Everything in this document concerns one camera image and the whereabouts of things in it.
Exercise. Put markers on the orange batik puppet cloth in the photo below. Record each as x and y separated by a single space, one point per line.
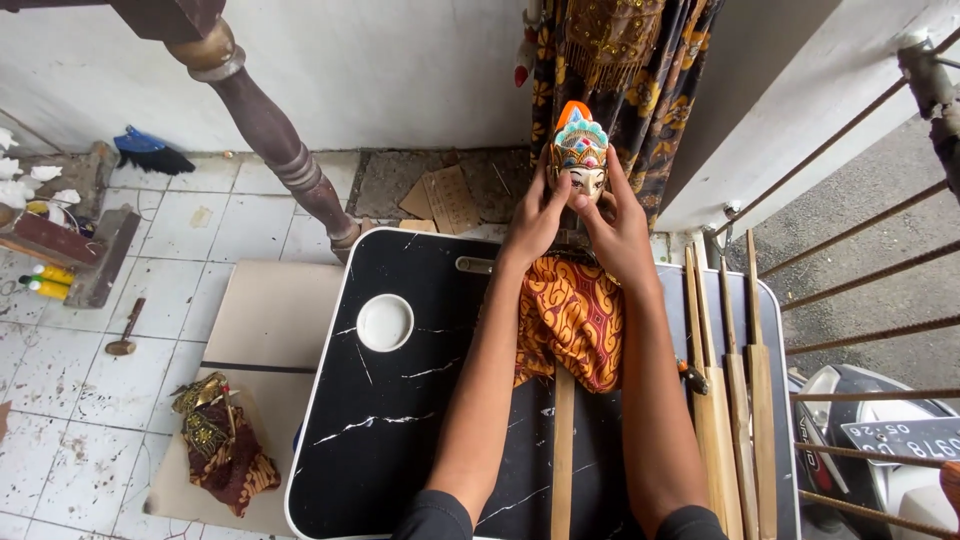
570 322

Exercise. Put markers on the white crumpled scraps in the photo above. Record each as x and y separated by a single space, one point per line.
19 184

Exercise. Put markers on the brown turned wooden post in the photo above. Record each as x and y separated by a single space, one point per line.
270 135

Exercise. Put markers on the long wooden stick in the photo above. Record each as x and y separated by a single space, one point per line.
742 435
709 442
763 435
726 450

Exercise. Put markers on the blue and black brush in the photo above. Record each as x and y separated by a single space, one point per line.
150 154

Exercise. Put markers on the gold sequined fringed cloth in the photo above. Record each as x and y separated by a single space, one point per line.
611 37

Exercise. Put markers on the small wooden mallet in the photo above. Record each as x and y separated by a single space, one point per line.
126 330

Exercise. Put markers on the black marble-pattern folding table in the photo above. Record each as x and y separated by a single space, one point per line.
375 420

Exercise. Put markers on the wooden puppet centre rod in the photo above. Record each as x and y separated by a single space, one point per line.
562 450

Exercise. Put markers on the beige cardboard sheet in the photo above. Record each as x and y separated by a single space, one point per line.
270 322

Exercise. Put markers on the yellow glue bottle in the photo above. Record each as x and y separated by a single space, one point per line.
54 274
45 288

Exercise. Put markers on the brown gold puppet costume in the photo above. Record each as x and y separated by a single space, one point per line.
221 450

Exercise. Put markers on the brown wooden crate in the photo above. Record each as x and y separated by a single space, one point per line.
90 247

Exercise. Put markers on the person's right hand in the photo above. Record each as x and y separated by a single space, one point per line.
622 240

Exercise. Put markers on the painted wooden puppet head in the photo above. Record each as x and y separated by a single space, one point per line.
579 154

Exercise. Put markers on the person's black sleeves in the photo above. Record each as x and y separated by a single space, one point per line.
435 517

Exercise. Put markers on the rusty rebar railing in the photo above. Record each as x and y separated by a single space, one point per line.
862 277

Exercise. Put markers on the grey motor scooter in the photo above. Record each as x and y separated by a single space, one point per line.
877 450

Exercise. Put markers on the person's left hand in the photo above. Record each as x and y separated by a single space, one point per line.
534 225

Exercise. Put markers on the dark floral hanging cloth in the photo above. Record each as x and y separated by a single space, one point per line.
667 120

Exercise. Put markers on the torn cardboard pieces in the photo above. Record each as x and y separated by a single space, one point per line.
442 199

